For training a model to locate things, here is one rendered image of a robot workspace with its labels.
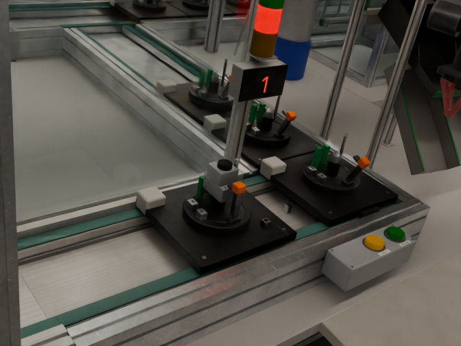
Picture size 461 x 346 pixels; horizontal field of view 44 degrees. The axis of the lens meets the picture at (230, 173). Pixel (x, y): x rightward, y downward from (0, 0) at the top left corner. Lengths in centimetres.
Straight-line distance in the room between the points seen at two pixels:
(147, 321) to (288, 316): 32
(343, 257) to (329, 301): 10
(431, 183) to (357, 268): 68
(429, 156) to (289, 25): 88
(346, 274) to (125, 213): 46
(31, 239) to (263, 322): 46
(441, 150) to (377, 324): 56
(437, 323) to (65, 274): 74
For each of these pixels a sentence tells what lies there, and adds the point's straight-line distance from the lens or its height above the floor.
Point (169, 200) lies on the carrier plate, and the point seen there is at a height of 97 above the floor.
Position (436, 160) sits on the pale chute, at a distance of 156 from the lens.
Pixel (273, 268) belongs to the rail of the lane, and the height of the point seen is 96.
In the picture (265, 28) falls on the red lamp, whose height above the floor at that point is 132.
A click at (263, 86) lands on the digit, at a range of 122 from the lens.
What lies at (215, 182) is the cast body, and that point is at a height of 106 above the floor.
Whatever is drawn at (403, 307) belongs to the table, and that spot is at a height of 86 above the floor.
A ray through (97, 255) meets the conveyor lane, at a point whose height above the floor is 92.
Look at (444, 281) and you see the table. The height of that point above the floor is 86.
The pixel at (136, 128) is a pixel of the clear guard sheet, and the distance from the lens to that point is 114.
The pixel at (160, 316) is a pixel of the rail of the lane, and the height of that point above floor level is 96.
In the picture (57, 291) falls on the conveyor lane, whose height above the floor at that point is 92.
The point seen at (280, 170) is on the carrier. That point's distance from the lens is 136.
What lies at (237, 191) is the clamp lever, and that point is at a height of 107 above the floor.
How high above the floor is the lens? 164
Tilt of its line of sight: 30 degrees down
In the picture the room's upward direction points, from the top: 11 degrees clockwise
